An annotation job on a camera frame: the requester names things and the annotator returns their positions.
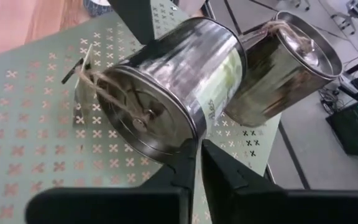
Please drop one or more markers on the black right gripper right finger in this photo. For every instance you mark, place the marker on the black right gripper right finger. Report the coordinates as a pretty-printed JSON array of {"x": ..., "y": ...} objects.
[{"x": 275, "y": 208}]

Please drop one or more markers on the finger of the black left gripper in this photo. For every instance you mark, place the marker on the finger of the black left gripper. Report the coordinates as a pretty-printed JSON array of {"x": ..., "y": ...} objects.
[{"x": 135, "y": 18}]

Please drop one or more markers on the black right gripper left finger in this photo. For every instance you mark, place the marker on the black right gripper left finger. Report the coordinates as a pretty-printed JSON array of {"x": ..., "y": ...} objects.
[{"x": 120, "y": 205}]

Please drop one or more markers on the silver tin candle with tag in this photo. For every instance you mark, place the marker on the silver tin candle with tag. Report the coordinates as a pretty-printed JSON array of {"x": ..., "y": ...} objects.
[
  {"x": 278, "y": 77},
  {"x": 179, "y": 81}
]

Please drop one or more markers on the green perforated metal shelf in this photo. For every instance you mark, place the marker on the green perforated metal shelf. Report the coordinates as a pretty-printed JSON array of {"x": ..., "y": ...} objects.
[{"x": 26, "y": 140}]

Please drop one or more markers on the black computer tower green lights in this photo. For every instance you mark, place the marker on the black computer tower green lights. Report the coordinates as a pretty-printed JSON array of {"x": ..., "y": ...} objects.
[{"x": 353, "y": 133}]

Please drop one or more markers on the grey office chair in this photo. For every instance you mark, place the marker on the grey office chair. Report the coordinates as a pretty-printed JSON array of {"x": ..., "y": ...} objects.
[{"x": 348, "y": 17}]

